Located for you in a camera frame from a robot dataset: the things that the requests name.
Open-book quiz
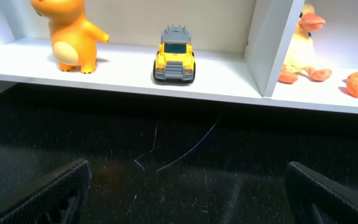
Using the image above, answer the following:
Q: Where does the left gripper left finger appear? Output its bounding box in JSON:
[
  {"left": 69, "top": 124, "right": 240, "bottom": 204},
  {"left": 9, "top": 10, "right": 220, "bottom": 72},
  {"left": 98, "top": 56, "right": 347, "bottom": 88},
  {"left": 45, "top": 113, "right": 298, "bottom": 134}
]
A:
[{"left": 0, "top": 157, "right": 93, "bottom": 224}]

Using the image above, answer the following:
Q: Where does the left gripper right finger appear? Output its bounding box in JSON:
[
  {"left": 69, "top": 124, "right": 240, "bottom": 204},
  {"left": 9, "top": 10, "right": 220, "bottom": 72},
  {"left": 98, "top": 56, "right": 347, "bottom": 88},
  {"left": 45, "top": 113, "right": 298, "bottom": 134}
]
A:
[{"left": 283, "top": 161, "right": 358, "bottom": 224}]

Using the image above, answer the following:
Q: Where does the orange toy dinosaur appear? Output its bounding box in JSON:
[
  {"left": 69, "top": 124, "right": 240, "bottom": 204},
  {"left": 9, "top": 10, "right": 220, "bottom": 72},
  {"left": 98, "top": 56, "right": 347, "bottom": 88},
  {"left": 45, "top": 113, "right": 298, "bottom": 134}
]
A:
[{"left": 30, "top": 0, "right": 111, "bottom": 75}]

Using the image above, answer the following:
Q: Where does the grey and yellow toy truck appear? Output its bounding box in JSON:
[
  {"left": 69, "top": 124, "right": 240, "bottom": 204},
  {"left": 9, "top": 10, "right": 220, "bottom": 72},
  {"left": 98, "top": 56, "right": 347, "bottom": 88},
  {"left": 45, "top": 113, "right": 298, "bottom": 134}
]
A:
[{"left": 152, "top": 25, "right": 196, "bottom": 85}]

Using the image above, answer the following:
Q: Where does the white shelf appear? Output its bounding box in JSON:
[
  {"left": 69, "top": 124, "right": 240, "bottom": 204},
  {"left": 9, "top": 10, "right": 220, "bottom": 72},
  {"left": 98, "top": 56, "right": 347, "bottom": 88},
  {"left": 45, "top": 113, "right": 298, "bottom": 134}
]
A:
[{"left": 0, "top": 0, "right": 358, "bottom": 117}]

